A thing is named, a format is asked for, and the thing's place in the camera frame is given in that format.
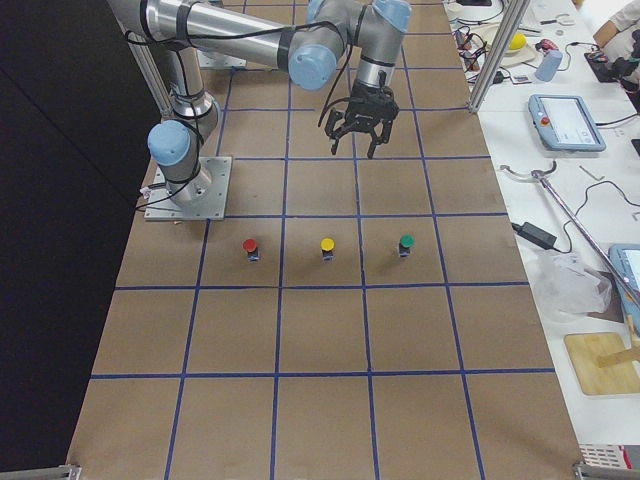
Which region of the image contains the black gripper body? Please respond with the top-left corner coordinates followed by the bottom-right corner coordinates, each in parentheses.
top-left (344, 82), bottom-right (399, 131)

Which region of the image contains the yellow push button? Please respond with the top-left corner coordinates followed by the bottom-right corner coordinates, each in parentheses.
top-left (320, 237), bottom-right (335, 261)

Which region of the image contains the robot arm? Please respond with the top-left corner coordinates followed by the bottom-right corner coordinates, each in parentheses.
top-left (109, 1), bottom-right (411, 208)

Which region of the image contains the green push button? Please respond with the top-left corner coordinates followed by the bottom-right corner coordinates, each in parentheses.
top-left (398, 234), bottom-right (415, 258)

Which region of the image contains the red push button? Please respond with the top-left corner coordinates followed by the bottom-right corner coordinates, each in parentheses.
top-left (242, 238), bottom-right (260, 262)

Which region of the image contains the metal reacher stick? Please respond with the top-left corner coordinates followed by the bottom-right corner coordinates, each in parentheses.
top-left (499, 160), bottom-right (639, 306)

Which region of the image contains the yellow lemon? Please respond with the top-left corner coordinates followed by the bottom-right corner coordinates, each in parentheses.
top-left (507, 32), bottom-right (527, 55)

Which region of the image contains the black power adapter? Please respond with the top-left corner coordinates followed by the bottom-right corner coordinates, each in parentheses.
top-left (511, 222), bottom-right (557, 250)

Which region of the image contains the blue teach pendant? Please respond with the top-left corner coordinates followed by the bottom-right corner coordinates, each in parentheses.
top-left (528, 94), bottom-right (606, 152)
top-left (609, 244), bottom-right (639, 337)

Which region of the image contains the translucent blue cup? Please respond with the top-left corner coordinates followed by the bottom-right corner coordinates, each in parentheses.
top-left (534, 50), bottom-right (563, 83)

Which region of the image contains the clear plastic bag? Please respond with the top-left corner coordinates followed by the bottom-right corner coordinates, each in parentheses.
top-left (531, 251), bottom-right (612, 314)

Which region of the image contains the wooden cutting board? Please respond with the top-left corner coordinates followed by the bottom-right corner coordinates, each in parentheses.
top-left (564, 332), bottom-right (639, 396)

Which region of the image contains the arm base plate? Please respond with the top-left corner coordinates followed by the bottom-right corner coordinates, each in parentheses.
top-left (143, 156), bottom-right (233, 221)
top-left (197, 50), bottom-right (247, 70)

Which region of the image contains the aluminium frame post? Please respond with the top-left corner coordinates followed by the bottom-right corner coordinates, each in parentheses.
top-left (468, 0), bottom-right (530, 113)

